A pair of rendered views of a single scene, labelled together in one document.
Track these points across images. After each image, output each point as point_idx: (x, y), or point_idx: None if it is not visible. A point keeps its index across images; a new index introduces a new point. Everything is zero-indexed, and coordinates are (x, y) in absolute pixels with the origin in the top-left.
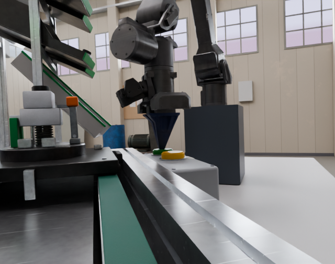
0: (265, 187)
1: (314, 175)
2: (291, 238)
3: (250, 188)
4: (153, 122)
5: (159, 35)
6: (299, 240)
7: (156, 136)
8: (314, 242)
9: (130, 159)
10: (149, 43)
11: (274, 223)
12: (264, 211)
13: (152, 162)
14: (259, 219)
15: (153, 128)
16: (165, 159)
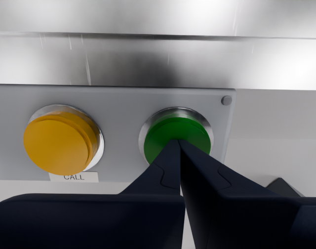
0: (183, 246)
1: None
2: (23, 183)
3: (188, 232)
4: (218, 196)
5: None
6: (19, 186)
7: (174, 154)
8: (14, 193)
9: (105, 17)
10: None
11: (60, 189)
12: None
13: (20, 74)
14: (76, 186)
15: (227, 175)
16: (36, 114)
